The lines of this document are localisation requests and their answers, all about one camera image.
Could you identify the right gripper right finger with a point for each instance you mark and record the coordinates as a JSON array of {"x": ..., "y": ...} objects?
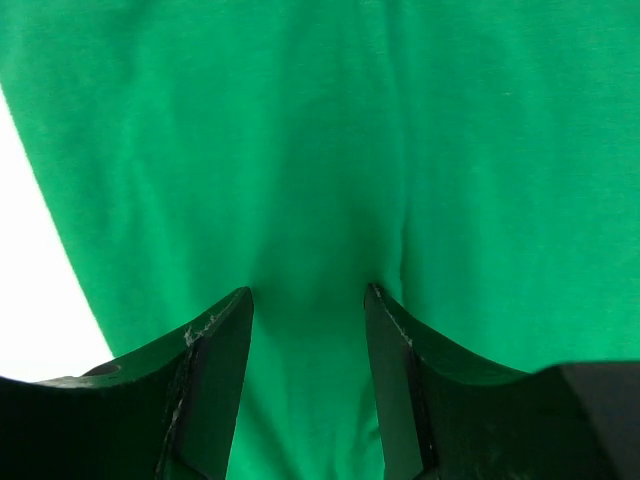
[{"x": 445, "y": 412}]

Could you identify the green t shirt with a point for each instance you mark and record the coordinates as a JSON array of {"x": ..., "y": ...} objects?
[{"x": 477, "y": 159}]

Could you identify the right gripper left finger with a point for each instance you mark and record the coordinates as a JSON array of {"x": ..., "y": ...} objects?
[{"x": 166, "y": 410}]

